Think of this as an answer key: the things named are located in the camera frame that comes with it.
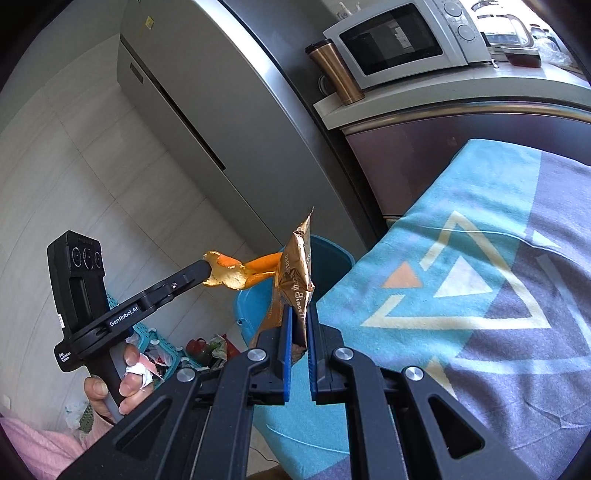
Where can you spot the person's left forearm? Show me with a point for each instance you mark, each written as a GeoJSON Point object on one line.
{"type": "Point", "coordinates": [37, 447]}

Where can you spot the teal grey printed blanket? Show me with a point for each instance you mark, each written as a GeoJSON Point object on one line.
{"type": "Point", "coordinates": [461, 230]}

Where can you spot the kitchen counter cabinet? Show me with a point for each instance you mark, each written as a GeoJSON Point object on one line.
{"type": "Point", "coordinates": [415, 161]}

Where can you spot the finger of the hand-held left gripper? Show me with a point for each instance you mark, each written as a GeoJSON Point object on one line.
{"type": "Point", "coordinates": [178, 284]}

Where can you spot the copper thermos mug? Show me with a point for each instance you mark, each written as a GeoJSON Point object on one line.
{"type": "Point", "coordinates": [339, 69]}

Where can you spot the crumpled white plastic bag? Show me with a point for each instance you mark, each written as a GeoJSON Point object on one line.
{"type": "Point", "coordinates": [78, 417]}

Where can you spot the orange peel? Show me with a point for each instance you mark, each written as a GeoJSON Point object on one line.
{"type": "Point", "coordinates": [231, 272]}

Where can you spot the white microwave oven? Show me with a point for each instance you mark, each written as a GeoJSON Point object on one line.
{"type": "Point", "coordinates": [392, 41]}

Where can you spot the red round toy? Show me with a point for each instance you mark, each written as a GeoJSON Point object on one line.
{"type": "Point", "coordinates": [197, 351]}

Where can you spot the green white printed bag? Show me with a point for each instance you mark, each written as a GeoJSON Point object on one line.
{"type": "Point", "coordinates": [219, 350]}

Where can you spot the grey refrigerator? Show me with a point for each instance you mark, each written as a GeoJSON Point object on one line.
{"type": "Point", "coordinates": [231, 92]}

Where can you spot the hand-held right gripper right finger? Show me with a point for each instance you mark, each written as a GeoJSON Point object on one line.
{"type": "Point", "coordinates": [313, 360]}

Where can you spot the glass electric kettle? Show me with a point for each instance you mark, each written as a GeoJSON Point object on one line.
{"type": "Point", "coordinates": [501, 23]}

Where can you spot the blue plastic trash bin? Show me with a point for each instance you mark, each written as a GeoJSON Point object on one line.
{"type": "Point", "coordinates": [332, 258]}

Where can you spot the gold foil wrapper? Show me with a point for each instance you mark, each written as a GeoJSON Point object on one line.
{"type": "Point", "coordinates": [295, 267]}

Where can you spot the person's left hand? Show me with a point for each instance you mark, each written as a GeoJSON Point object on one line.
{"type": "Point", "coordinates": [134, 369]}

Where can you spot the clear plastic bag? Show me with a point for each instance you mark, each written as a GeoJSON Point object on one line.
{"type": "Point", "coordinates": [551, 46]}

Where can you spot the dark food container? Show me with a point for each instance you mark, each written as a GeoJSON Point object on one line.
{"type": "Point", "coordinates": [521, 56]}

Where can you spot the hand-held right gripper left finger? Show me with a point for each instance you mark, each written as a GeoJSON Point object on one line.
{"type": "Point", "coordinates": [287, 360]}

